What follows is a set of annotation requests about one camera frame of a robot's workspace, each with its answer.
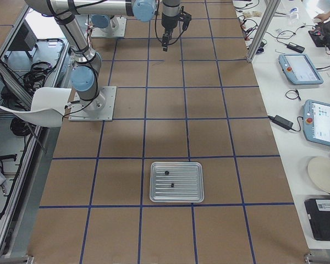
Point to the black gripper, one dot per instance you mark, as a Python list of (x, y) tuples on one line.
[(169, 23)]

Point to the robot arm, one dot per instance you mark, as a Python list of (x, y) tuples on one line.
[(172, 14), (88, 61)]

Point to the ribbed metal tray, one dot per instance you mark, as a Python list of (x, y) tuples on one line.
[(187, 178)]

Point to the clear plastic bottle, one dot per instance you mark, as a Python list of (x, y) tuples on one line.
[(293, 17)]

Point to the far black power adapter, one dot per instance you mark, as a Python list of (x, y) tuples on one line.
[(296, 48)]

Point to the black power adapter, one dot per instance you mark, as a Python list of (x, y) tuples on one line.
[(281, 122), (296, 48)]

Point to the far blue teach pendant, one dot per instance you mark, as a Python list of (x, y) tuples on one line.
[(299, 69)]

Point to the blue teach pendant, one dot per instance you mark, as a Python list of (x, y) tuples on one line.
[(299, 69), (316, 124)]

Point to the white plastic chair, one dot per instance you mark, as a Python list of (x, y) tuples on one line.
[(47, 107)]

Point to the near black power adapter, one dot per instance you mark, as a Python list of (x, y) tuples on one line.
[(281, 122)]

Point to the near blue teach pendant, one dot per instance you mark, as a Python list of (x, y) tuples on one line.
[(316, 124)]

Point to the beige round plate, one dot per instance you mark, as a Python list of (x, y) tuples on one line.
[(319, 172)]

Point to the black laptop with label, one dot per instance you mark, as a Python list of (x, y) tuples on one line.
[(318, 213)]

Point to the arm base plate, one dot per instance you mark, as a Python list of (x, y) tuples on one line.
[(101, 108), (115, 29)]

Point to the aluminium frame post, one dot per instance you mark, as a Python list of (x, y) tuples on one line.
[(262, 28)]

